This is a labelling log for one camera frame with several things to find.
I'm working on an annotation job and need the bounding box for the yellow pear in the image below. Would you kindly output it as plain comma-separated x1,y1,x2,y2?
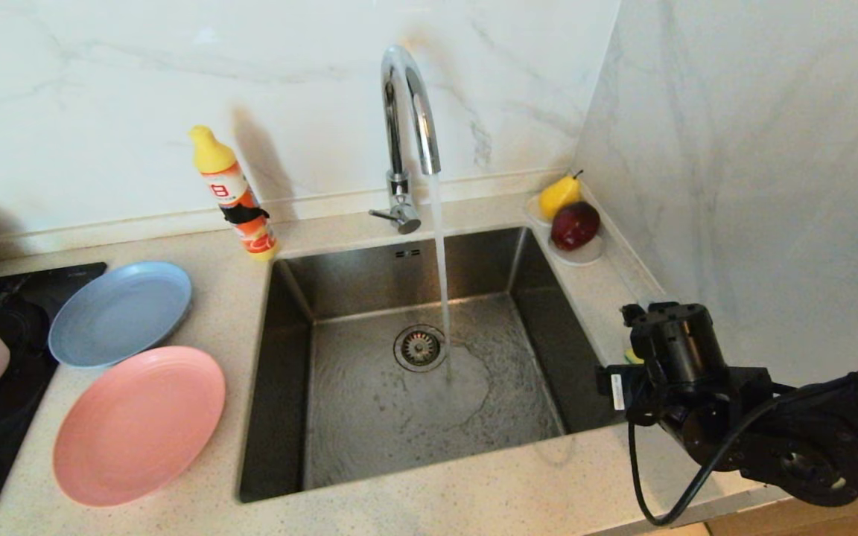
537,170,584,222

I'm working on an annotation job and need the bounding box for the blue-grey plate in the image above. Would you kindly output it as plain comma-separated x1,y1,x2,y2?
48,261,193,371

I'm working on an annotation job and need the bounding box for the dark red apple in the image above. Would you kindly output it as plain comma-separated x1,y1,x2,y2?
549,202,600,252

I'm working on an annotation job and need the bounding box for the pink plate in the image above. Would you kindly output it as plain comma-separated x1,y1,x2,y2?
53,345,226,508

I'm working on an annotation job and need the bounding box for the light wooden cabinet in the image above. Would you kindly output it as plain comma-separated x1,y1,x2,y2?
705,469,858,536

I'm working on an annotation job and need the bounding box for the chrome gooseneck faucet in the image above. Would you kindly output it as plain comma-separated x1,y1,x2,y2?
369,45,442,235

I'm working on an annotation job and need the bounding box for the yellow-capped orange dish soap bottle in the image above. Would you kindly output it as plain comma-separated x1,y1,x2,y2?
189,125,279,261

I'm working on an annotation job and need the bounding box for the black induction cooktop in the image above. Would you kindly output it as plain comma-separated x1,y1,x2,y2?
0,262,109,536

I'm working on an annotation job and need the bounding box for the stainless steel sink basin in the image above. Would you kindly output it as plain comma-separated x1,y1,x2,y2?
239,226,632,503

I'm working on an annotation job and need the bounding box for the round metal drain strainer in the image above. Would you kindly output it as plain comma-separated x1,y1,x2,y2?
393,325,448,373

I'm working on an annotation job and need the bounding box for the small white dish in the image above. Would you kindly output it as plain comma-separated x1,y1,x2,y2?
524,195,606,267

